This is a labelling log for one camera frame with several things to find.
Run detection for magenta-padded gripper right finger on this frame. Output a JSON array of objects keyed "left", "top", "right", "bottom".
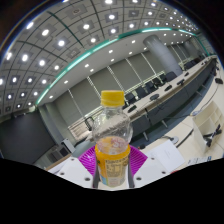
[{"left": 127, "top": 144, "right": 169, "bottom": 189}]

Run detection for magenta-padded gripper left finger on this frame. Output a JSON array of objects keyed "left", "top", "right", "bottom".
[{"left": 54, "top": 145, "right": 100, "bottom": 190}]

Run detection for yellow-capped clear drink bottle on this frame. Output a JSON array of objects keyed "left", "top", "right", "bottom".
[{"left": 91, "top": 89, "right": 134, "bottom": 188}]

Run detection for white printed paper sheet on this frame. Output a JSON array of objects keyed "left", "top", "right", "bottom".
[{"left": 144, "top": 139, "right": 186, "bottom": 174}]

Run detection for black gooseneck rod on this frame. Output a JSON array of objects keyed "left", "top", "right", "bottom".
[{"left": 175, "top": 128, "right": 195, "bottom": 148}]

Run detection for long curved conference desk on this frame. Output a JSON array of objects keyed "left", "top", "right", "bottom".
[{"left": 68, "top": 54, "right": 221, "bottom": 148}]

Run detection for black desk microphone units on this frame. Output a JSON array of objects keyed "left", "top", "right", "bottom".
[{"left": 128, "top": 71, "right": 191, "bottom": 113}]

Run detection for black markers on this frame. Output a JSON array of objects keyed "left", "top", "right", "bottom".
[{"left": 203, "top": 123, "right": 224, "bottom": 148}]

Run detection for row of black chairs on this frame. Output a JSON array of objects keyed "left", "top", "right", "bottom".
[{"left": 83, "top": 56, "right": 214, "bottom": 132}]

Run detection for ceiling lights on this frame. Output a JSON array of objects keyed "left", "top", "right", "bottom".
[{"left": 0, "top": 0, "right": 201, "bottom": 113}]

